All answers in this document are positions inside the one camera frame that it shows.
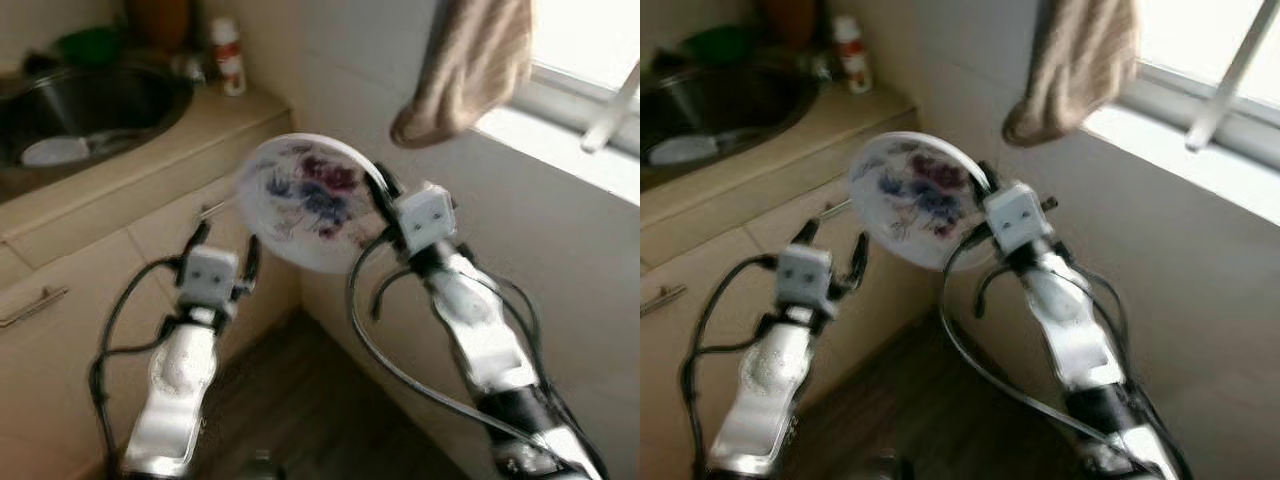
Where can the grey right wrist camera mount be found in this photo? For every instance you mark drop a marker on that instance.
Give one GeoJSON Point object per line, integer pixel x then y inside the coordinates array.
{"type": "Point", "coordinates": [1018, 218]}
{"type": "Point", "coordinates": [425, 218]}

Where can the white floral plate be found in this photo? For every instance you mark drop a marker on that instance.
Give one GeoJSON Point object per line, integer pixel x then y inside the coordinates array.
{"type": "Point", "coordinates": [915, 195]}
{"type": "Point", "coordinates": [310, 200]}

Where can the white ceramic bowl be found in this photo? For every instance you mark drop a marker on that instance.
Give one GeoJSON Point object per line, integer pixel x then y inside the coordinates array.
{"type": "Point", "coordinates": [55, 150]}
{"type": "Point", "coordinates": [685, 150]}

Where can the white window bar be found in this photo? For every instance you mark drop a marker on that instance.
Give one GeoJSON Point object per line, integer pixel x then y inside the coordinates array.
{"type": "Point", "coordinates": [610, 112]}
{"type": "Point", "coordinates": [1225, 85]}

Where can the beige hanging towel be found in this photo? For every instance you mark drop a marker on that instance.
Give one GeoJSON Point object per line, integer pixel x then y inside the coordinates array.
{"type": "Point", "coordinates": [1075, 70]}
{"type": "Point", "coordinates": [465, 70]}

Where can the stainless steel double sink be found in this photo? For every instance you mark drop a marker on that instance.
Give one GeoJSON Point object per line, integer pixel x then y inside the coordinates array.
{"type": "Point", "coordinates": [100, 100]}
{"type": "Point", "coordinates": [740, 100]}

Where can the red and white bottle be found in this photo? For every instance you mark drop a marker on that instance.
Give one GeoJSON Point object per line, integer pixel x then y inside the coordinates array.
{"type": "Point", "coordinates": [853, 62]}
{"type": "Point", "coordinates": [228, 65]}

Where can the cream kitchen base cabinet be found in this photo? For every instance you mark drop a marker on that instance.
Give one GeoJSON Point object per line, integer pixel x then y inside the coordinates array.
{"type": "Point", "coordinates": [690, 400]}
{"type": "Point", "coordinates": [60, 400]}

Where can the shiny steel kettle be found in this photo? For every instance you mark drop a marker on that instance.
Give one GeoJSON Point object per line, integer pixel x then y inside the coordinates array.
{"type": "Point", "coordinates": [185, 68]}
{"type": "Point", "coordinates": [818, 68]}

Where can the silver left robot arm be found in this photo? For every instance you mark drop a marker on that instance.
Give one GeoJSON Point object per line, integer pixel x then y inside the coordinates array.
{"type": "Point", "coordinates": [180, 380]}
{"type": "Point", "coordinates": [775, 380]}

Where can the white window frame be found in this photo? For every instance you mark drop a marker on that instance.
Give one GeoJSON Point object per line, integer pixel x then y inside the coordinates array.
{"type": "Point", "coordinates": [1180, 105]}
{"type": "Point", "coordinates": [570, 98]}

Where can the brown wooden cutting board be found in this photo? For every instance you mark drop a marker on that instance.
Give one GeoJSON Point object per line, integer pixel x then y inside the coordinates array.
{"type": "Point", "coordinates": [160, 20]}
{"type": "Point", "coordinates": [790, 20]}

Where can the green plastic bowl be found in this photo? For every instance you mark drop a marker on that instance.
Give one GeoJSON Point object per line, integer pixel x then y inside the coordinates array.
{"type": "Point", "coordinates": [715, 45]}
{"type": "Point", "coordinates": [90, 45]}

